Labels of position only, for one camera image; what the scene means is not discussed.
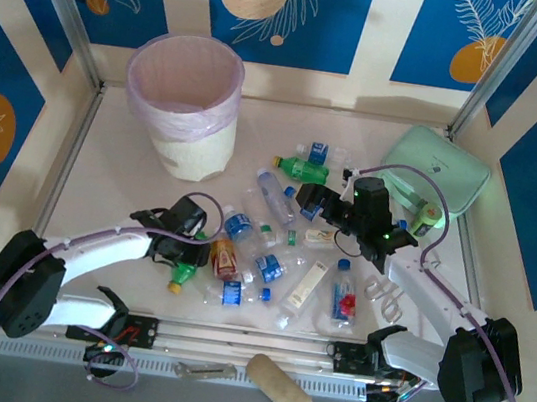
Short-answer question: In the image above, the clear Pepsi bottle blue cap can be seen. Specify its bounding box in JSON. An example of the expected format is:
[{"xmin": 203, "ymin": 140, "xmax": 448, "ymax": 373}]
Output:
[{"xmin": 279, "ymin": 185, "xmax": 331, "ymax": 224}]

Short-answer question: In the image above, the red orange label bottle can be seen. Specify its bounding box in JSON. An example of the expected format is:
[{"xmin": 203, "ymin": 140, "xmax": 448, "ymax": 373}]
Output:
[{"xmin": 206, "ymin": 236, "xmax": 243, "ymax": 281}]

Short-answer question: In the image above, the small green bottle yellow cap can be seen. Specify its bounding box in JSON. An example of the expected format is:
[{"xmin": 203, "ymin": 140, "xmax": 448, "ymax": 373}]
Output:
[{"xmin": 166, "ymin": 259, "xmax": 202, "ymax": 298}]

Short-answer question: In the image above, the small white bottle colourful label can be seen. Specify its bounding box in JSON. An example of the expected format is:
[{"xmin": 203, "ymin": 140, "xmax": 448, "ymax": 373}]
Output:
[{"xmin": 302, "ymin": 226, "xmax": 339, "ymax": 251}]

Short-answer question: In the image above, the clear bottle pale blue tint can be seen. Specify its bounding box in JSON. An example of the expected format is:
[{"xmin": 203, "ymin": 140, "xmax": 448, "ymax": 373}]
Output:
[{"xmin": 249, "ymin": 166, "xmax": 304, "ymax": 227}]

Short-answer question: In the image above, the Pocari Sweat clear bottle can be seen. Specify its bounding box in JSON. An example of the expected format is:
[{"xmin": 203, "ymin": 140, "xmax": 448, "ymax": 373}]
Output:
[{"xmin": 293, "ymin": 139, "xmax": 354, "ymax": 174}]

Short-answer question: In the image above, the blue label bottle white cap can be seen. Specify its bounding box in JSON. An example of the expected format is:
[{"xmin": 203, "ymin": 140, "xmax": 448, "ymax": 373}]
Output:
[{"xmin": 238, "ymin": 245, "xmax": 312, "ymax": 294}]

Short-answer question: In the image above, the cream waste bin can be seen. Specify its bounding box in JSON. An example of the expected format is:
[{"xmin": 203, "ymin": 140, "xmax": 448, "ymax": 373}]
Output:
[{"xmin": 140, "ymin": 105, "xmax": 240, "ymax": 189}]

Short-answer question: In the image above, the pink plastic bin liner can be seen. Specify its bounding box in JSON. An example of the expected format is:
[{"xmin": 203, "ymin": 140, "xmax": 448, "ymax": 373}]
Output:
[{"xmin": 116, "ymin": 26, "xmax": 250, "ymax": 150}]

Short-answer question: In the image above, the green Sprite bottle yellow cap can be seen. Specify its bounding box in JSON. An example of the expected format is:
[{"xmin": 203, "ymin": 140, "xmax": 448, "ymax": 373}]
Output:
[{"xmin": 269, "ymin": 152, "xmax": 332, "ymax": 190}]

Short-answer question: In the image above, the small clear bottle green label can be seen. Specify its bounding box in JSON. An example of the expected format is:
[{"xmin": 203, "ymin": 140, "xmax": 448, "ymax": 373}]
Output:
[{"xmin": 275, "ymin": 227, "xmax": 305, "ymax": 248}]

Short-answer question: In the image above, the clear bottle cream label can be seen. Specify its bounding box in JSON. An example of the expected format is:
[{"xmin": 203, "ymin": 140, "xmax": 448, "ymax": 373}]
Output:
[{"xmin": 273, "ymin": 255, "xmax": 332, "ymax": 336}]

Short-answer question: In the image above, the mint green zip pouch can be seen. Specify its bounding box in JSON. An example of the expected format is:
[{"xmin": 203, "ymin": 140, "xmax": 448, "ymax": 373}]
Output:
[{"xmin": 375, "ymin": 120, "xmax": 497, "ymax": 229}]

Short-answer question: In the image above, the clear bottle red flower label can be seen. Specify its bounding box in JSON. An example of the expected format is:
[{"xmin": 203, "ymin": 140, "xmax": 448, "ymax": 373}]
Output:
[{"xmin": 325, "ymin": 256, "xmax": 367, "ymax": 332}]

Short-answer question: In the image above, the black controller board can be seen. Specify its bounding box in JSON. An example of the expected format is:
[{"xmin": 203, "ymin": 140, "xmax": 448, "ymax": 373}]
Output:
[
  {"xmin": 362, "ymin": 379, "xmax": 417, "ymax": 402},
  {"xmin": 82, "ymin": 339, "xmax": 128, "ymax": 368}
]

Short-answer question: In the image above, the beige foam roll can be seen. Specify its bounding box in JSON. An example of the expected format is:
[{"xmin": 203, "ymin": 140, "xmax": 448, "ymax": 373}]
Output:
[{"xmin": 241, "ymin": 352, "xmax": 321, "ymax": 402}]

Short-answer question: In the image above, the thin bent metal wire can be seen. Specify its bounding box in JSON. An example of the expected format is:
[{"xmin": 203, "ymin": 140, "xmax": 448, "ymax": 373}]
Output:
[{"xmin": 421, "ymin": 254, "xmax": 447, "ymax": 275}]

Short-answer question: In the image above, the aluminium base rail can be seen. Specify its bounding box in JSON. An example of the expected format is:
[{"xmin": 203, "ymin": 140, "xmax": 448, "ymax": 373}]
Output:
[{"xmin": 0, "ymin": 290, "xmax": 513, "ymax": 402}]

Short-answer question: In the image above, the flat metal bracket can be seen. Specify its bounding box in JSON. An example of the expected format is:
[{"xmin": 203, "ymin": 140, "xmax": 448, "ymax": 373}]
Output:
[{"xmin": 172, "ymin": 356, "xmax": 239, "ymax": 388}]

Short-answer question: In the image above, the grey slotted cable duct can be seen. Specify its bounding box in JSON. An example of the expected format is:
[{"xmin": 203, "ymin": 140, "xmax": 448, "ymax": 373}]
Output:
[{"xmin": 0, "ymin": 328, "xmax": 374, "ymax": 402}]

